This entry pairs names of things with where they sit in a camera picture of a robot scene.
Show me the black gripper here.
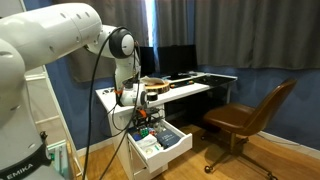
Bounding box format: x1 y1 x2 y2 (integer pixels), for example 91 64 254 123
137 106 166 130

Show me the black rubik's cube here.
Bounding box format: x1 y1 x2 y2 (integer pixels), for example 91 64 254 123
139 127 150 138

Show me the white open drawer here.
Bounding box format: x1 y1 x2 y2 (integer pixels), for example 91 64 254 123
126 119 194 174

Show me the dark blue Berkeley notebook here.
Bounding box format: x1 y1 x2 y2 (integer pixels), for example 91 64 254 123
155 129 182 149

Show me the white Chem Cards booklet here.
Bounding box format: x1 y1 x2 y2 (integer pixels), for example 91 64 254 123
136 133 158 151

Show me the blue ball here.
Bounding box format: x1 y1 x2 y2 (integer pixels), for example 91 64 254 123
131 132 143 142

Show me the wooden tambourine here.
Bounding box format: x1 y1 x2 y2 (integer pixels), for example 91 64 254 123
143 77 171 94

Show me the white desk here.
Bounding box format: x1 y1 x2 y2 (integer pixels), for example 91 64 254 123
95 71 238 180

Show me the narrow black monitor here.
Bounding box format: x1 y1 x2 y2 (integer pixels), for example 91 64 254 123
139 45 156 78

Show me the wide black monitor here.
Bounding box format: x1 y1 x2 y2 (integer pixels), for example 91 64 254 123
157 44 198 81

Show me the black desk mat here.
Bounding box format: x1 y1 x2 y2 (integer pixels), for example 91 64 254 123
194 73 234 88

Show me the brown leather chair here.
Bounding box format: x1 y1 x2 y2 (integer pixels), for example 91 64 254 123
199 78 298 180

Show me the white ladder rack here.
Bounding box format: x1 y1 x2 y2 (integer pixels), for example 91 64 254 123
24 66 84 180

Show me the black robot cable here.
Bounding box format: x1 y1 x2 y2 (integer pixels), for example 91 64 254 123
81 26 143 180

